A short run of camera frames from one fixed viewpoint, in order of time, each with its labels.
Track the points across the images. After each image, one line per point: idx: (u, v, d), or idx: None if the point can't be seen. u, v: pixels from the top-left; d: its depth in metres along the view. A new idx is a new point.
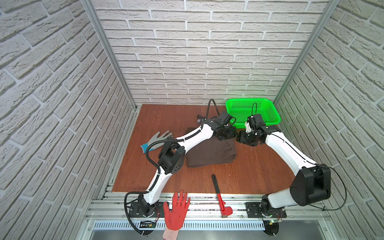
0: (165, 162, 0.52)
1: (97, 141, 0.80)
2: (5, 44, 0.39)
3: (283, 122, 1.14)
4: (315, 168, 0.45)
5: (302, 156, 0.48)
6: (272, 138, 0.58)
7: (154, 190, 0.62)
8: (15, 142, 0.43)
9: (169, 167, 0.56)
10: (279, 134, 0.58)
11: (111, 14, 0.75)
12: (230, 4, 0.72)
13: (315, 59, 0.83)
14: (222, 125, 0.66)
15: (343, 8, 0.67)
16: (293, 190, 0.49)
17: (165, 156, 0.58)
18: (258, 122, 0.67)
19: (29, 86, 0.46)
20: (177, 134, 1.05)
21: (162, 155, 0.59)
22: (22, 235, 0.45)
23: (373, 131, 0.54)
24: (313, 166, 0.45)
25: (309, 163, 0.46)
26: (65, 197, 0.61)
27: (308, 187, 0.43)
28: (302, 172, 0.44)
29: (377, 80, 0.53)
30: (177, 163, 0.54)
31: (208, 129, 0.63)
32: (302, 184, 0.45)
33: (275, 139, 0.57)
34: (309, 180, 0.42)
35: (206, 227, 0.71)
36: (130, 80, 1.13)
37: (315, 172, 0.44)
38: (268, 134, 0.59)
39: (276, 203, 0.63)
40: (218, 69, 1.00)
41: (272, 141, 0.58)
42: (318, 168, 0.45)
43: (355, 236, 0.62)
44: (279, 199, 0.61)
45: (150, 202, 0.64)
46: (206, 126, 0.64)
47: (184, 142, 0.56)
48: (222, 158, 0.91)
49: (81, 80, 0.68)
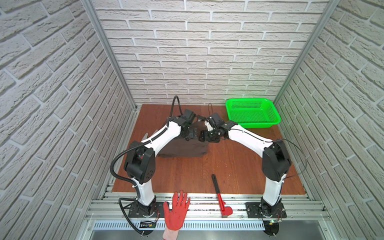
0: (133, 171, 0.50)
1: (97, 141, 0.80)
2: (5, 44, 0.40)
3: (283, 122, 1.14)
4: (274, 144, 0.52)
5: (261, 139, 0.55)
6: (234, 133, 0.64)
7: (143, 195, 0.60)
8: (15, 142, 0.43)
9: (139, 175, 0.49)
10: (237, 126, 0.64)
11: (111, 14, 0.75)
12: (230, 4, 0.72)
13: (315, 59, 0.83)
14: (188, 120, 0.65)
15: (343, 8, 0.67)
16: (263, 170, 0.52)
17: (132, 165, 0.50)
18: (217, 121, 0.74)
19: (29, 86, 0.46)
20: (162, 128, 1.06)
21: (128, 165, 0.50)
22: (22, 235, 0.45)
23: (372, 131, 0.55)
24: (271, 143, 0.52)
25: (267, 142, 0.53)
26: (64, 197, 0.61)
27: (274, 162, 0.49)
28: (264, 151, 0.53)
29: (377, 80, 0.53)
30: (147, 170, 0.47)
31: (175, 126, 0.60)
32: (268, 162, 0.51)
33: (236, 132, 0.63)
34: (272, 155, 0.48)
35: (206, 227, 0.71)
36: (131, 80, 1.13)
37: (274, 148, 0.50)
38: (229, 130, 0.66)
39: (272, 200, 0.64)
40: (218, 70, 1.01)
41: (234, 136, 0.65)
42: (275, 143, 0.52)
43: (355, 236, 0.62)
44: (270, 192, 0.63)
45: (147, 204, 0.64)
46: (172, 123, 0.61)
47: (152, 143, 0.50)
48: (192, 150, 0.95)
49: (81, 80, 0.68)
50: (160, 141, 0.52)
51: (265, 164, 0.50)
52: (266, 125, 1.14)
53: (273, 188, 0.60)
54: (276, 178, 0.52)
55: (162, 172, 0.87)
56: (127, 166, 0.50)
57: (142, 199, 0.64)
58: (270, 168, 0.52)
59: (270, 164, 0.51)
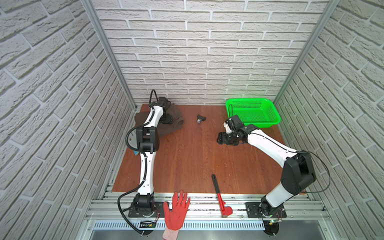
0: (146, 146, 0.70)
1: (97, 141, 0.80)
2: (5, 44, 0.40)
3: (283, 122, 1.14)
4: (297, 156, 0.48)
5: (284, 148, 0.51)
6: (254, 137, 0.60)
7: (149, 176, 0.68)
8: (15, 142, 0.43)
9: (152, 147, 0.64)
10: (258, 131, 0.61)
11: (111, 14, 0.75)
12: (230, 4, 0.72)
13: (315, 59, 0.83)
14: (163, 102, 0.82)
15: (343, 8, 0.67)
16: (284, 181, 0.51)
17: (143, 143, 0.69)
18: (236, 124, 0.71)
19: (29, 86, 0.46)
20: (140, 114, 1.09)
21: (141, 143, 0.69)
22: (22, 235, 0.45)
23: (373, 131, 0.54)
24: (295, 154, 0.48)
25: (290, 152, 0.49)
26: (64, 197, 0.61)
27: (297, 174, 0.45)
28: (287, 161, 0.48)
29: (377, 80, 0.53)
30: (156, 141, 0.68)
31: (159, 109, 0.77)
32: (290, 173, 0.47)
33: (256, 137, 0.59)
34: (296, 166, 0.45)
35: (206, 227, 0.71)
36: (130, 80, 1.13)
37: (298, 159, 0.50)
38: (249, 134, 0.62)
39: (274, 202, 0.64)
40: (218, 69, 1.00)
41: (253, 140, 0.61)
42: (299, 154, 0.48)
43: (355, 236, 0.62)
44: (275, 196, 0.62)
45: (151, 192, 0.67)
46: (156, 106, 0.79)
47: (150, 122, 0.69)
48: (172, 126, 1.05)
49: (81, 80, 0.68)
50: (154, 121, 0.70)
51: (285, 175, 0.49)
52: (266, 125, 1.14)
53: (281, 194, 0.58)
54: (296, 191, 0.47)
55: (162, 172, 0.88)
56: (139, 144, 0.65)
57: (144, 185, 0.67)
58: (291, 179, 0.47)
59: (291, 176, 0.47)
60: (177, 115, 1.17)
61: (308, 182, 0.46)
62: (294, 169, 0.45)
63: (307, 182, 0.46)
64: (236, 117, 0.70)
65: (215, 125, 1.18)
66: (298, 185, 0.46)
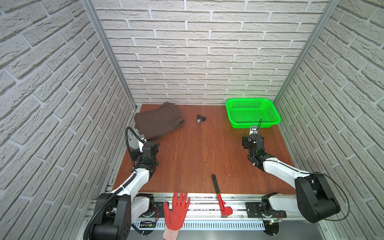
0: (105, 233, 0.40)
1: (97, 141, 0.80)
2: (5, 44, 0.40)
3: (283, 122, 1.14)
4: (312, 179, 0.48)
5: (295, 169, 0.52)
6: (269, 162, 0.62)
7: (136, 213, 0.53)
8: (15, 142, 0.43)
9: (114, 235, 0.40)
10: (273, 158, 0.64)
11: (111, 14, 0.75)
12: (230, 4, 0.72)
13: (315, 59, 0.83)
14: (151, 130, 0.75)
15: (343, 8, 0.67)
16: (300, 205, 0.47)
17: (101, 227, 0.40)
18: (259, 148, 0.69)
19: (29, 86, 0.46)
20: (137, 115, 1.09)
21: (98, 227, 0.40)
22: (22, 235, 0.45)
23: (373, 131, 0.54)
24: (308, 176, 0.47)
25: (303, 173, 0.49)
26: (64, 197, 0.61)
27: (308, 193, 0.43)
28: (298, 179, 0.46)
29: (377, 80, 0.53)
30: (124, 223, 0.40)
31: (143, 170, 0.59)
32: (302, 193, 0.45)
33: (271, 162, 0.61)
34: (306, 185, 0.44)
35: (206, 227, 0.71)
36: (130, 80, 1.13)
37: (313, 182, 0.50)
38: (264, 162, 0.65)
39: (277, 206, 0.63)
40: (218, 69, 1.00)
41: (269, 166, 0.63)
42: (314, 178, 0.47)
43: (355, 236, 0.62)
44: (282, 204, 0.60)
45: (145, 209, 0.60)
46: (139, 169, 0.59)
47: (124, 190, 0.45)
48: (171, 125, 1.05)
49: (81, 80, 0.68)
50: (132, 186, 0.48)
51: (298, 197, 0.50)
52: (266, 125, 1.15)
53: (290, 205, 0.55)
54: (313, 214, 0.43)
55: (162, 172, 0.87)
56: (94, 232, 0.40)
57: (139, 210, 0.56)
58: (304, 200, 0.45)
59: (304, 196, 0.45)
60: (176, 115, 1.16)
61: (324, 208, 0.42)
62: (306, 188, 0.44)
63: (322, 207, 0.43)
64: (260, 141, 0.67)
65: (215, 125, 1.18)
66: (311, 205, 0.43)
